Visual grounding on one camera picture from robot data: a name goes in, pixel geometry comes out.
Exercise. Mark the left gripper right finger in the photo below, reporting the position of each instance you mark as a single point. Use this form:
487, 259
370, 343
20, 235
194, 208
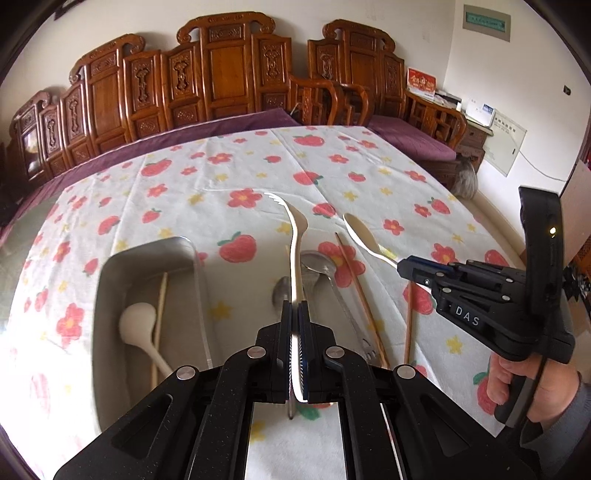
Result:
396, 424

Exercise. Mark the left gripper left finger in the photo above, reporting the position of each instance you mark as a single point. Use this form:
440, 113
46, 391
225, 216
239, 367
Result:
195, 424

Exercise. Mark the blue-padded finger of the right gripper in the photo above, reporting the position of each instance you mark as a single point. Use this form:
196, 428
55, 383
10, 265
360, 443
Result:
414, 266
425, 279

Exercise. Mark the cream plastic spoon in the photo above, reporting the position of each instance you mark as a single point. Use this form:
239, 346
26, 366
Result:
362, 236

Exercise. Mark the light wooden chopstick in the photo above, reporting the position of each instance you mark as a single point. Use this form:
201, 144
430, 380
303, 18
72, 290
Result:
157, 326

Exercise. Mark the cream plastic ladle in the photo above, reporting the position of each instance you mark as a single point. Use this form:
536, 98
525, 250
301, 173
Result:
136, 325

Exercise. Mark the person's right forearm grey sleeve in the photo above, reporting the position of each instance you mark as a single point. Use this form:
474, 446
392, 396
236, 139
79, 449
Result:
562, 451

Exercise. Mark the person's right hand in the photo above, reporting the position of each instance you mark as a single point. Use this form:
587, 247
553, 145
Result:
556, 390

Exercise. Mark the brown wooden chopstick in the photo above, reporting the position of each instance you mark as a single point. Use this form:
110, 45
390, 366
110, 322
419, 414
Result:
409, 322
373, 327

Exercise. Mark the grey plastic bag on floor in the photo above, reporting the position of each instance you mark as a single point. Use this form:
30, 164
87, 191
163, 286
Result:
466, 180

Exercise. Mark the strawberry flower tablecloth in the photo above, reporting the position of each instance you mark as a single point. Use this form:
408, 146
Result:
213, 192

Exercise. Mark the grey metal utensil box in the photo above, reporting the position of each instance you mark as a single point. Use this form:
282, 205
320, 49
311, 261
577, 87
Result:
121, 372

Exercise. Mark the wooden side table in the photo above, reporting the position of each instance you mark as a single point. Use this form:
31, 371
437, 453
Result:
471, 146

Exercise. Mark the purple armchair cushion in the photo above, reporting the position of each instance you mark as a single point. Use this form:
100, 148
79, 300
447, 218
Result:
410, 140

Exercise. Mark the stainless steel spoon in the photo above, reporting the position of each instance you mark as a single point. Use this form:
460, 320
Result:
281, 293

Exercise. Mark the white router box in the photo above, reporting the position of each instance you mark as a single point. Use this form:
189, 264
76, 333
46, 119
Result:
480, 113

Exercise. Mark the red greeting card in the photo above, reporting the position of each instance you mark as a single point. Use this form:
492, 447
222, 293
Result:
421, 83

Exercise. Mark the carved wooden armchair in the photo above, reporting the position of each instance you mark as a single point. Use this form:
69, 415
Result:
361, 59

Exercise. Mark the carved wooden long sofa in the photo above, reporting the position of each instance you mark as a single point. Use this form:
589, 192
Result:
223, 65

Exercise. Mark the white wall distribution box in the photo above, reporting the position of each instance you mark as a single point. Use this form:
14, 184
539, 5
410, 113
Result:
502, 148

